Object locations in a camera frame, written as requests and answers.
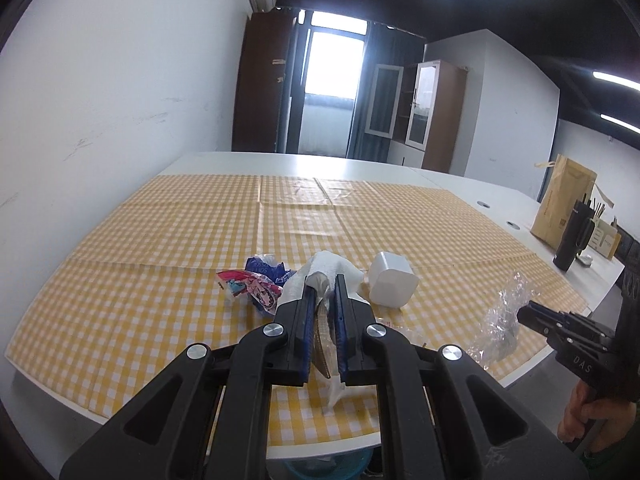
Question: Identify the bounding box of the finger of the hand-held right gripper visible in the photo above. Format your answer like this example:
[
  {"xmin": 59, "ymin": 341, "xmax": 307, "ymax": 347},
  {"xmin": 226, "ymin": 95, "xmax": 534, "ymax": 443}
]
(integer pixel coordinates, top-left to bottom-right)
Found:
[
  {"xmin": 516, "ymin": 306, "xmax": 563, "ymax": 345},
  {"xmin": 530, "ymin": 301, "xmax": 617, "ymax": 336}
]

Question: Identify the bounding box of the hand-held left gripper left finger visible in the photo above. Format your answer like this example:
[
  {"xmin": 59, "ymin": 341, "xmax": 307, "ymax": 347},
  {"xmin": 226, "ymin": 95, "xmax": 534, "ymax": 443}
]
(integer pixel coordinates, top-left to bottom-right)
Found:
[{"xmin": 60, "ymin": 285, "xmax": 321, "ymax": 480}]

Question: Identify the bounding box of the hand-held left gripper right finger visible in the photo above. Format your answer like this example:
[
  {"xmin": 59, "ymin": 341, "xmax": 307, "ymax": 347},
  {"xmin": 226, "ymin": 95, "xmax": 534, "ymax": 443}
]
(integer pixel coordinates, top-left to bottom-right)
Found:
[{"xmin": 334, "ymin": 274, "xmax": 591, "ymax": 480}]

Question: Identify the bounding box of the clear plastic wrap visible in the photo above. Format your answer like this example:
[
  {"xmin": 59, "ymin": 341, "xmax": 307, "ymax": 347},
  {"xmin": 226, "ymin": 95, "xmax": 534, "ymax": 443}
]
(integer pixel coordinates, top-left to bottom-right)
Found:
[{"xmin": 470, "ymin": 270, "xmax": 538, "ymax": 372}]

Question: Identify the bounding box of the pink snack wrapper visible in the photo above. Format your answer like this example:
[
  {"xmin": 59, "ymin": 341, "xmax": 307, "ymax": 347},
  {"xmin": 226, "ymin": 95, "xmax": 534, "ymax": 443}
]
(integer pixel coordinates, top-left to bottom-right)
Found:
[{"xmin": 216, "ymin": 269, "xmax": 285, "ymax": 317}]

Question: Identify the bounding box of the white paper towel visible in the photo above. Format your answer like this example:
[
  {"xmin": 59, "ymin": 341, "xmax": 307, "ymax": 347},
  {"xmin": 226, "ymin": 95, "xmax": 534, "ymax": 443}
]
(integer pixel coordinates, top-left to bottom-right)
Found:
[{"xmin": 277, "ymin": 250, "xmax": 372, "ymax": 411}]

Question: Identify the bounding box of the blue snack wrapper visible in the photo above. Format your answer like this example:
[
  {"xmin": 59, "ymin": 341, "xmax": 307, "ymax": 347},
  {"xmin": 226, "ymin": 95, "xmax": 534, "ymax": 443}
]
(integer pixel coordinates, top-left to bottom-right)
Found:
[{"xmin": 245, "ymin": 254, "xmax": 299, "ymax": 289}]

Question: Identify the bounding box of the blue mesh waste basket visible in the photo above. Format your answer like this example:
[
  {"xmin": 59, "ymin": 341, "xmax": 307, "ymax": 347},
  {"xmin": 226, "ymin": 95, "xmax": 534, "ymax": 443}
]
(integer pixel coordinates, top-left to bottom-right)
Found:
[{"xmin": 280, "ymin": 445, "xmax": 374, "ymax": 480}]

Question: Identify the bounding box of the person's right forearm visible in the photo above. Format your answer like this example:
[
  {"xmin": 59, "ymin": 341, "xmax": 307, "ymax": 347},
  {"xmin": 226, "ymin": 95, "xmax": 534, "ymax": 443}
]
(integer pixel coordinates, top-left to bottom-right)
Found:
[{"xmin": 582, "ymin": 402, "xmax": 640, "ymax": 480}]

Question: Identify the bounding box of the person's right hand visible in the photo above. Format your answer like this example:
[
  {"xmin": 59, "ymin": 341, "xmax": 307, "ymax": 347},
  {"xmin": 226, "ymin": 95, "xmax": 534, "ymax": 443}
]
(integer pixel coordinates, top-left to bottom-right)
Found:
[{"xmin": 557, "ymin": 382, "xmax": 608, "ymax": 457}]

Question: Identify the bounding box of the white square plastic cup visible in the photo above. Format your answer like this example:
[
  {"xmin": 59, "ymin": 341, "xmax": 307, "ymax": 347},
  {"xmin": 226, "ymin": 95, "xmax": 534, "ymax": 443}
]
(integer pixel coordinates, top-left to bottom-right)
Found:
[{"xmin": 367, "ymin": 251, "xmax": 419, "ymax": 310}]

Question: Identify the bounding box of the black tumbler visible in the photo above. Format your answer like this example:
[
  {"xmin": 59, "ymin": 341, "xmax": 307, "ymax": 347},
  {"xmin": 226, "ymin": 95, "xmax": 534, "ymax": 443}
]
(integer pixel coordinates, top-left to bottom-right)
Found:
[{"xmin": 552, "ymin": 200, "xmax": 596, "ymax": 272}]

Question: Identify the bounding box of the white holder with sticks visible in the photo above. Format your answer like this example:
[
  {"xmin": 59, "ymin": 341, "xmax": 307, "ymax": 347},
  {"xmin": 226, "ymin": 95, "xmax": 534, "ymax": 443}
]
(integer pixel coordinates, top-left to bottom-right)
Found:
[{"xmin": 585, "ymin": 195, "xmax": 624, "ymax": 261}]

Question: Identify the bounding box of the brown paper bag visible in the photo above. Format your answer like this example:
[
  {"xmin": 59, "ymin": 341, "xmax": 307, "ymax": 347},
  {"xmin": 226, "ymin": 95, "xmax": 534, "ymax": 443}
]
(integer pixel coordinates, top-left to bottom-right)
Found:
[{"xmin": 530, "ymin": 154, "xmax": 614, "ymax": 251}]

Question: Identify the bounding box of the yellow checked tablecloth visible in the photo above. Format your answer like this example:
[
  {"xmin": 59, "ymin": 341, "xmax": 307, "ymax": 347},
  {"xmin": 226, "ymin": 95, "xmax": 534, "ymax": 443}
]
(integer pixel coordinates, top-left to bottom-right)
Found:
[{"xmin": 5, "ymin": 174, "xmax": 592, "ymax": 448}]

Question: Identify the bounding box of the ceiling light strip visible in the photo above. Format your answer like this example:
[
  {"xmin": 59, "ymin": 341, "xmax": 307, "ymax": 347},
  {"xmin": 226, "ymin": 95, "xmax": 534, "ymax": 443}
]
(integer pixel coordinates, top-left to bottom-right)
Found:
[
  {"xmin": 601, "ymin": 114, "xmax": 640, "ymax": 135},
  {"xmin": 592, "ymin": 71, "xmax": 640, "ymax": 93}
]

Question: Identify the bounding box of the glass-door cabinet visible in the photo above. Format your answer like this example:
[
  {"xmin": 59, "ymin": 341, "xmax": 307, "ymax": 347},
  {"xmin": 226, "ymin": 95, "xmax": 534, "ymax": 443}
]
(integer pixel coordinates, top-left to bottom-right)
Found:
[{"xmin": 364, "ymin": 59, "xmax": 468, "ymax": 172}]

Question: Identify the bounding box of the balcony glass door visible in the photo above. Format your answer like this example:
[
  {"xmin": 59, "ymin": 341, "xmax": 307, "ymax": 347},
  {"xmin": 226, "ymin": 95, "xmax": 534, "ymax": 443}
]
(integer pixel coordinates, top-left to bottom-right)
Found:
[{"xmin": 287, "ymin": 10, "xmax": 369, "ymax": 159}]

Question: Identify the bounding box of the brown wardrobe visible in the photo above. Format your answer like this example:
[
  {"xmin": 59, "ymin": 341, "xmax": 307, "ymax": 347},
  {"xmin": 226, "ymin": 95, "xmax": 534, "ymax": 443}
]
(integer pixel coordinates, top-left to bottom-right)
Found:
[{"xmin": 232, "ymin": 10, "xmax": 301, "ymax": 154}]

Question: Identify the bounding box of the dark curtain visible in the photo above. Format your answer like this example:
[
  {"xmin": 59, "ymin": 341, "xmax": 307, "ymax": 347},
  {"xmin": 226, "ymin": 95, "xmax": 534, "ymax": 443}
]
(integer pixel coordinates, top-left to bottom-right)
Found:
[{"xmin": 347, "ymin": 20, "xmax": 426, "ymax": 163}]

